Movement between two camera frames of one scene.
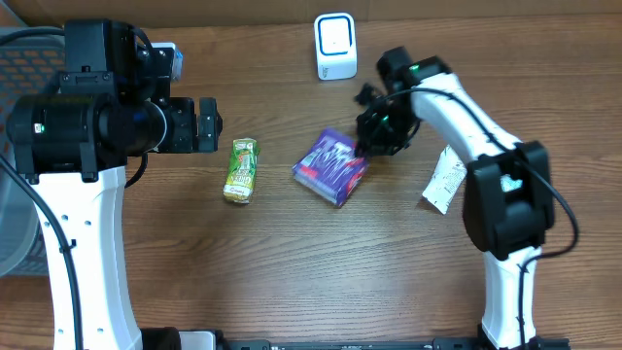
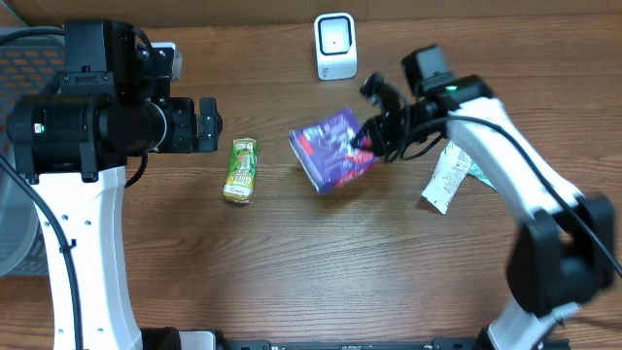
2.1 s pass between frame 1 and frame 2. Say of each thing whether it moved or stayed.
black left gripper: stayed
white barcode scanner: stayed
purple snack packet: moved
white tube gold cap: stayed
